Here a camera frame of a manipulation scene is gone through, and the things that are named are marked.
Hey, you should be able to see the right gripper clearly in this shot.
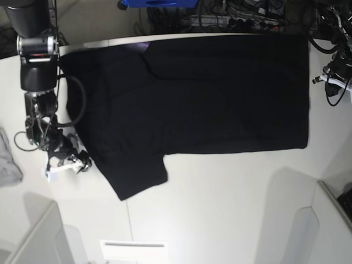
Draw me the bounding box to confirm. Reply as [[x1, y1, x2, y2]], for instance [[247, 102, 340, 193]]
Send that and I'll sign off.
[[43, 131, 91, 174]]

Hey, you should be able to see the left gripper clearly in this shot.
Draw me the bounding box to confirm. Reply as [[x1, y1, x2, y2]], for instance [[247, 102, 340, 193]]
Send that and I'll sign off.
[[312, 54, 351, 96]]

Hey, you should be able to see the black T-shirt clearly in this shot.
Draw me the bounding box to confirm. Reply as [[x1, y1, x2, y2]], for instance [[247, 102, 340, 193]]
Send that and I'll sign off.
[[60, 35, 310, 200]]

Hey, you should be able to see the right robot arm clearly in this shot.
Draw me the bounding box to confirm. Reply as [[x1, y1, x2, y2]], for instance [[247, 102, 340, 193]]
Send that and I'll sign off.
[[1, 1, 92, 177]]

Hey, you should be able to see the grey cloth at left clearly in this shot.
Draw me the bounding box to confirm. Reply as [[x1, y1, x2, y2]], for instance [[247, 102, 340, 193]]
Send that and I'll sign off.
[[1, 128, 23, 187]]

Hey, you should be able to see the white box lower left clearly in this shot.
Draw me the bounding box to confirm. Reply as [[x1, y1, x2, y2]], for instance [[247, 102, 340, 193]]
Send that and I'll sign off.
[[1, 192, 89, 263]]

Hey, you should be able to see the white box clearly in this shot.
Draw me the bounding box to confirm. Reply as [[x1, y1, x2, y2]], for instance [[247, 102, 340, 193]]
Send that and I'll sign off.
[[1, 192, 89, 263], [285, 181, 351, 263]]

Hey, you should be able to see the black keyboard at right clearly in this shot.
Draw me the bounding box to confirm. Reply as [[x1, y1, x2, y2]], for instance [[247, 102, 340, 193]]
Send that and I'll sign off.
[[338, 192, 352, 216]]

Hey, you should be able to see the power strip with plugs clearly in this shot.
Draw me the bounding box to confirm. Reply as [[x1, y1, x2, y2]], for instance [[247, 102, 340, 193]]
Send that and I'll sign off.
[[184, 15, 284, 31]]

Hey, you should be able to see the white box lower right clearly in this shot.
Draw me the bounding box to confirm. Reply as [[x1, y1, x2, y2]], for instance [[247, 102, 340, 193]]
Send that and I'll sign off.
[[285, 181, 351, 263]]

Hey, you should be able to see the blue plastic bin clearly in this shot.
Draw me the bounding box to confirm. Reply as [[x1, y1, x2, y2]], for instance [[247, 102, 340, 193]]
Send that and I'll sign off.
[[127, 0, 198, 8]]

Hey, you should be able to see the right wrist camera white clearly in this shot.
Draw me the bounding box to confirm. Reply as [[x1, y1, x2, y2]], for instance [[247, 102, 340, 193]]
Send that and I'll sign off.
[[42, 164, 70, 182]]

